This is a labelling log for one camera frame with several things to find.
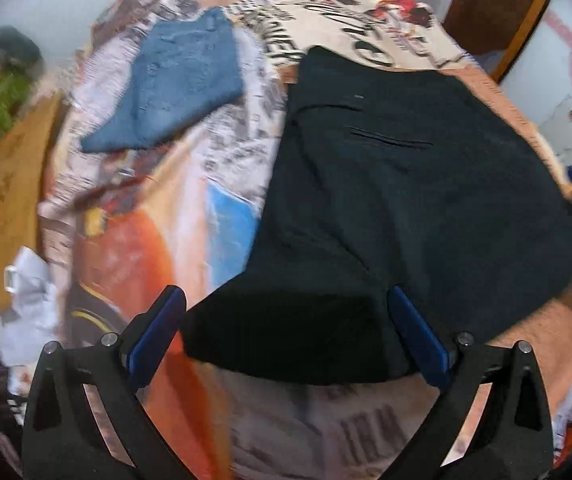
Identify frosted sliding wardrobe door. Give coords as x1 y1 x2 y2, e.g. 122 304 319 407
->
506 0 572 111

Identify white crumpled cloth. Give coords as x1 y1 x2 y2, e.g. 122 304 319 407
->
0 246 66 366

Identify black pants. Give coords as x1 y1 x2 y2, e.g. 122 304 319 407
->
181 46 572 386

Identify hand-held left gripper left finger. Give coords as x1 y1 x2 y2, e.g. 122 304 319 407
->
22 285 187 480

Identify printed blanket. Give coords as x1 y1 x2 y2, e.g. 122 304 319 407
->
0 0 572 480

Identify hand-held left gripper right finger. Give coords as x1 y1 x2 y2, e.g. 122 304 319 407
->
388 287 554 480

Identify wooden door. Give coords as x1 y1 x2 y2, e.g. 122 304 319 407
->
443 0 559 83

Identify blue jeans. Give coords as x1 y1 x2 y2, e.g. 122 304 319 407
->
80 7 244 153

